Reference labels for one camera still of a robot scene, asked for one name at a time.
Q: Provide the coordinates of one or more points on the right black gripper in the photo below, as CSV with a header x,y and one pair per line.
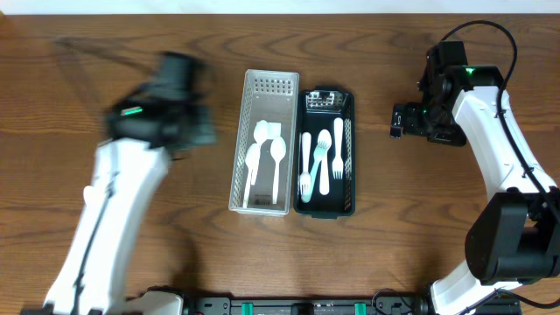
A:
x,y
414,121

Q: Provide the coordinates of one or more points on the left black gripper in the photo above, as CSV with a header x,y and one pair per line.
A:
x,y
173,73

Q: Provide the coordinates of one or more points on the white plastic spoon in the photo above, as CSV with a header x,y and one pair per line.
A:
x,y
324,137
251,162
90,196
277,151
260,135

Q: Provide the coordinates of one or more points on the white plastic fork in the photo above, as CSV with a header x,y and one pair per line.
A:
x,y
305,177
337,163

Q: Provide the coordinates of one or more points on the pale green plastic fork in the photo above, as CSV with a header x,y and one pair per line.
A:
x,y
318,155

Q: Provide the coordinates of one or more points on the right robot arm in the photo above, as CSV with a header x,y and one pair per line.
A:
x,y
515,240

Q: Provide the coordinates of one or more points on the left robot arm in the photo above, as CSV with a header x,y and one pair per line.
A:
x,y
145,129

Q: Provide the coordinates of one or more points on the clear white plastic basket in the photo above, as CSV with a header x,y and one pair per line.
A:
x,y
270,96

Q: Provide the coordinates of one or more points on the black plastic basket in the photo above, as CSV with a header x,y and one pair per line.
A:
x,y
317,109

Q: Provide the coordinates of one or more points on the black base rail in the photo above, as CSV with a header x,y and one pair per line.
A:
x,y
302,306

